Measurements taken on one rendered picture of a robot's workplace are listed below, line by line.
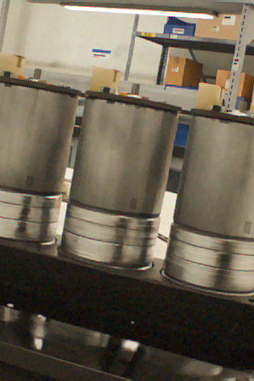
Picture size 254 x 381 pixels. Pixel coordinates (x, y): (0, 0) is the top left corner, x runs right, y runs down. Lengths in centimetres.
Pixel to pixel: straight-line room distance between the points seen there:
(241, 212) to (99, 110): 4
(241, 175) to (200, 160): 1
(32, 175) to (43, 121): 1
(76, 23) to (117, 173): 588
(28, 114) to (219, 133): 5
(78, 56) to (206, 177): 580
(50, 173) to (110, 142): 2
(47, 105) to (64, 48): 590
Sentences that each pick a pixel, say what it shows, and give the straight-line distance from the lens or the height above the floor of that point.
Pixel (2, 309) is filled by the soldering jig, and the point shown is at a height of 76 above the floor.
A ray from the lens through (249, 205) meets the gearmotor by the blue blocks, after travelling 16.
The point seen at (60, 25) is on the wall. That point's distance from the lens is 616.
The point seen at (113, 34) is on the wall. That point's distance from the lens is 577.
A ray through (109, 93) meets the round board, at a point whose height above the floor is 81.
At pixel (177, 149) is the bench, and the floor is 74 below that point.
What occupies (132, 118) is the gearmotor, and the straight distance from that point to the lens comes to 17.
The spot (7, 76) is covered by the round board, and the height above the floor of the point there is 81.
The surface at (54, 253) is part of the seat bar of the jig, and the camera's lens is 17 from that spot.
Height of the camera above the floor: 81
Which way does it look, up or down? 5 degrees down
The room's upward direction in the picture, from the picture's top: 10 degrees clockwise
